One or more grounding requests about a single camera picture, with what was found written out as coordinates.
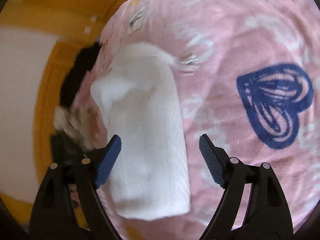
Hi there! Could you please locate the white knit sweater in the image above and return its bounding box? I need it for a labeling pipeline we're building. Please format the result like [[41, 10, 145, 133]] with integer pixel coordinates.
[[91, 43, 190, 221]]

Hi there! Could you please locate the pink patterned bed quilt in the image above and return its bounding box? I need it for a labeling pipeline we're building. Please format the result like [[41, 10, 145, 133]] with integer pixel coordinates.
[[75, 0, 319, 239]]

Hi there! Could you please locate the black garment on bed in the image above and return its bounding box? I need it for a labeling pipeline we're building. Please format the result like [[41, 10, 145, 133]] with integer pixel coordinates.
[[60, 42, 102, 108]]

